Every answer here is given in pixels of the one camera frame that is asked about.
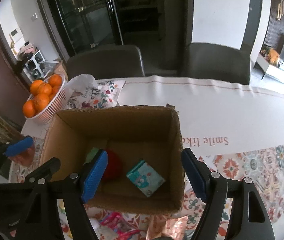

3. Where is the red hawthorn snack bag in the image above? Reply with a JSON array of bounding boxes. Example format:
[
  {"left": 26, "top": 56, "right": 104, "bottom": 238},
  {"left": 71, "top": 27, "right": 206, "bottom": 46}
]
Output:
[{"left": 100, "top": 212, "right": 140, "bottom": 239}]

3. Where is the red soft ball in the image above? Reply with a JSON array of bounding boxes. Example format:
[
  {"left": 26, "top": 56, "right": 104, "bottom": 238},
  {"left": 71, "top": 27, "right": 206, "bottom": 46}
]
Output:
[{"left": 102, "top": 149, "right": 123, "bottom": 183}]

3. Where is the green soft toy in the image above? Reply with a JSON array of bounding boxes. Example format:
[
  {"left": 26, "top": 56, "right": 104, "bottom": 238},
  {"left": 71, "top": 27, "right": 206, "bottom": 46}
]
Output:
[{"left": 84, "top": 147, "right": 104, "bottom": 164}]

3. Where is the orange fruit front left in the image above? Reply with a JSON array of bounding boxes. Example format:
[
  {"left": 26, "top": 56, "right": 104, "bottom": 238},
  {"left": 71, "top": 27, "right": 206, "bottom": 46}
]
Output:
[{"left": 22, "top": 100, "right": 37, "bottom": 118}]

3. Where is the orange fruit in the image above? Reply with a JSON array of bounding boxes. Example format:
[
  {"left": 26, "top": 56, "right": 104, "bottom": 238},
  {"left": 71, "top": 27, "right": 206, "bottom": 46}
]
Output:
[
  {"left": 34, "top": 93, "right": 50, "bottom": 112},
  {"left": 22, "top": 100, "right": 37, "bottom": 118},
  {"left": 48, "top": 74, "right": 62, "bottom": 87},
  {"left": 37, "top": 82, "right": 53, "bottom": 95},
  {"left": 30, "top": 80, "right": 43, "bottom": 96}
]

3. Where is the teal patterned tissue pack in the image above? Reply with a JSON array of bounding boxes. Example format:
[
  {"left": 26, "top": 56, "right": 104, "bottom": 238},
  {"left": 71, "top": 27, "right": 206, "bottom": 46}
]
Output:
[{"left": 126, "top": 160, "right": 165, "bottom": 197}]

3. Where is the brown cardboard box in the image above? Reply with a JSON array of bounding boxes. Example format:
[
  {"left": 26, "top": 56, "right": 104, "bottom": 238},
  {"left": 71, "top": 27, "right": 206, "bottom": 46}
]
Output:
[{"left": 40, "top": 106, "right": 184, "bottom": 215}]

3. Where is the orange fruit front centre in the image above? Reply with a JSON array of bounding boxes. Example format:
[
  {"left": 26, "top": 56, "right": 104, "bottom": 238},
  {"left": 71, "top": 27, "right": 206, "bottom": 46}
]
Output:
[{"left": 34, "top": 93, "right": 50, "bottom": 112}]

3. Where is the patterned white table runner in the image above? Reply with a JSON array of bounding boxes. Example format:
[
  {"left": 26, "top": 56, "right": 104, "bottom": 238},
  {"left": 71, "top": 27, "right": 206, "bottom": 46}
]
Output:
[{"left": 9, "top": 76, "right": 284, "bottom": 240}]

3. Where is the white plastic fruit basket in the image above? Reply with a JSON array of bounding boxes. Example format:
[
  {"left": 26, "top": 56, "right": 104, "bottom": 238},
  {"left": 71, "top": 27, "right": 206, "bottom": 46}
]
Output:
[{"left": 26, "top": 74, "right": 67, "bottom": 124}]

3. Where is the orange fruit back left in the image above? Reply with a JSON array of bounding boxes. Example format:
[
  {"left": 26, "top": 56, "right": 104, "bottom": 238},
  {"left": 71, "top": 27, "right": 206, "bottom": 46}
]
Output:
[{"left": 30, "top": 80, "right": 43, "bottom": 96}]

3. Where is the orange fruit middle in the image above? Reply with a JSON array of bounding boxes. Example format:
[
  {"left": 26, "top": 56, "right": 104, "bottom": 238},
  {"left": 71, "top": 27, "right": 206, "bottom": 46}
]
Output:
[{"left": 37, "top": 82, "right": 53, "bottom": 95}]

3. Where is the orange fruit back right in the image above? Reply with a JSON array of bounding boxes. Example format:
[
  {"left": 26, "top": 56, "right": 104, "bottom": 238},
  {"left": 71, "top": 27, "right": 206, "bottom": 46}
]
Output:
[{"left": 48, "top": 74, "right": 62, "bottom": 87}]

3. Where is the floral fabric tissue pouch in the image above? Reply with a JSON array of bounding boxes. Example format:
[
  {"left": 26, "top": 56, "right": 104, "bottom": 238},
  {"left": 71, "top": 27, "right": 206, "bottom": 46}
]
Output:
[{"left": 64, "top": 74, "right": 126, "bottom": 109}]

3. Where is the white shoe rack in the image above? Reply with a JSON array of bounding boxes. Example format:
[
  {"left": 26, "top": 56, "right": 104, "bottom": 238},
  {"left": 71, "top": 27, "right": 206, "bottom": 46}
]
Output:
[{"left": 23, "top": 50, "right": 45, "bottom": 80}]

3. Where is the dark chair left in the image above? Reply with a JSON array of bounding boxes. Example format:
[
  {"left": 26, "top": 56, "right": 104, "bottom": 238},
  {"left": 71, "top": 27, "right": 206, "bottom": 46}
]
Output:
[{"left": 66, "top": 45, "right": 145, "bottom": 80}]

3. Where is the dark chair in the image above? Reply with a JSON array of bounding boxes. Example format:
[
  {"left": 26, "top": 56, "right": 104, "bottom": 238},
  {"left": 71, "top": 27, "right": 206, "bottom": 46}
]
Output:
[
  {"left": 66, "top": 45, "right": 145, "bottom": 80},
  {"left": 180, "top": 43, "right": 251, "bottom": 85}
]

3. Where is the dark chair right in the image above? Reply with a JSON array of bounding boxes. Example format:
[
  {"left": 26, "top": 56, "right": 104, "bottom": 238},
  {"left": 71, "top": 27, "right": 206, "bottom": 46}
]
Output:
[{"left": 180, "top": 43, "right": 251, "bottom": 85}]

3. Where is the white tv console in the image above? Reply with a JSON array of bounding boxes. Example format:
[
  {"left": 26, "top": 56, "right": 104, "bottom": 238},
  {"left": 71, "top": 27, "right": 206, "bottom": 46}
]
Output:
[{"left": 255, "top": 54, "right": 284, "bottom": 84}]

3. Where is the black glass door cabinet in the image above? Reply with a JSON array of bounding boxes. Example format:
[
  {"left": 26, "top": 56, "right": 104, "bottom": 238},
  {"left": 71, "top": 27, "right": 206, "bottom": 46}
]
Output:
[{"left": 47, "top": 0, "right": 123, "bottom": 57}]

